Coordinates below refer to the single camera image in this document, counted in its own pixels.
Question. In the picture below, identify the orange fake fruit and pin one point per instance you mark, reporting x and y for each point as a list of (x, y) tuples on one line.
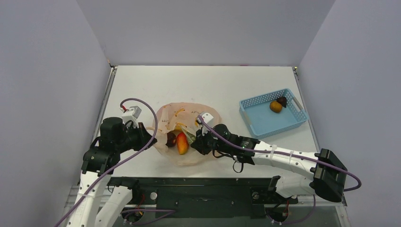
[(276, 106)]

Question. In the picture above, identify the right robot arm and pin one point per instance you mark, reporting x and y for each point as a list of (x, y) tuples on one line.
[(320, 173)]

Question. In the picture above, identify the orange plastic bag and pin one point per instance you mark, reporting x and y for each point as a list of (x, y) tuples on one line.
[(185, 114)]

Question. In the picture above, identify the green netted fake melon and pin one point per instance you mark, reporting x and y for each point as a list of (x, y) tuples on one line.
[(189, 133)]

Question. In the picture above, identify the orange red fake mango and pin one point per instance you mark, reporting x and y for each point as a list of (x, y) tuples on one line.
[(182, 143)]

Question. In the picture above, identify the dark red fake apple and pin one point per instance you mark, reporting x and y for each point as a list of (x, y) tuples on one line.
[(171, 139)]

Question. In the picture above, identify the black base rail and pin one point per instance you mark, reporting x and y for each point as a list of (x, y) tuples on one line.
[(208, 197)]

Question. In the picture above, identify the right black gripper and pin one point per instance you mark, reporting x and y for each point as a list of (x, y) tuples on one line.
[(204, 141)]

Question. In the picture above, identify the light blue plastic basket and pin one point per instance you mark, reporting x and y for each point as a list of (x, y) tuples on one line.
[(262, 122)]

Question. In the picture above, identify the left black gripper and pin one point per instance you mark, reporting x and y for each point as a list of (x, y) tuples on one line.
[(144, 135)]

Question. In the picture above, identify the dark red fake fruit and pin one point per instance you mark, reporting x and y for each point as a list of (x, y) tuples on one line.
[(282, 100)]

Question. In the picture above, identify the yellow fake banana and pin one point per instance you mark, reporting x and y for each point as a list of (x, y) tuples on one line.
[(178, 127)]

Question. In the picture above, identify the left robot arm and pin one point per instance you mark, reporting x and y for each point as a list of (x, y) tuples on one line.
[(99, 162)]

